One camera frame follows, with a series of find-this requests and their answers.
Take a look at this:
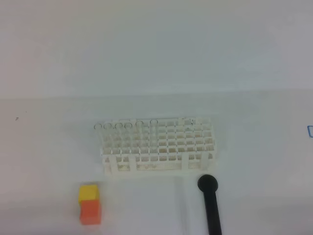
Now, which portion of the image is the clear glass test tube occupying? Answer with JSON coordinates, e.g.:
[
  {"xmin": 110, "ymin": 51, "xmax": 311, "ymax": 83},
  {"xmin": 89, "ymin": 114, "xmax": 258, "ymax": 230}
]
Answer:
[
  {"xmin": 115, "ymin": 123, "xmax": 123, "ymax": 139},
  {"xmin": 103, "ymin": 123, "xmax": 112, "ymax": 141},
  {"xmin": 94, "ymin": 123, "xmax": 102, "ymax": 138},
  {"xmin": 135, "ymin": 120, "xmax": 144, "ymax": 139},
  {"xmin": 150, "ymin": 119, "xmax": 158, "ymax": 142},
  {"xmin": 124, "ymin": 122, "xmax": 133, "ymax": 140}
]

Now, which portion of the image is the white plastic test tube rack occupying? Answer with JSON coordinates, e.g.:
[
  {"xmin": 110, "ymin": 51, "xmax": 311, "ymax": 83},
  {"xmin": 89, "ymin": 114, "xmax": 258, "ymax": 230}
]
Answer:
[{"xmin": 100, "ymin": 117, "xmax": 217, "ymax": 177}]

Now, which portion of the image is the black round-headed rod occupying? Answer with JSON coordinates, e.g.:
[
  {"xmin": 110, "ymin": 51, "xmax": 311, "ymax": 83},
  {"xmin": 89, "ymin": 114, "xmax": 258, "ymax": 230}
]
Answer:
[{"xmin": 198, "ymin": 174, "xmax": 222, "ymax": 235}]

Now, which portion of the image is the yellow cube block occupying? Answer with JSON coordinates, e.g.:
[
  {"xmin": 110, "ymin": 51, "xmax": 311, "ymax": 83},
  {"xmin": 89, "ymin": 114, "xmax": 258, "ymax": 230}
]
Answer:
[{"xmin": 78, "ymin": 184, "xmax": 99, "ymax": 204}]

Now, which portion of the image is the orange cube block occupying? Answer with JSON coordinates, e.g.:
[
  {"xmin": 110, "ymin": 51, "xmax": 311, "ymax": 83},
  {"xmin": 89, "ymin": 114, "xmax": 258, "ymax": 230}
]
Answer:
[{"xmin": 80, "ymin": 199, "xmax": 102, "ymax": 225}]

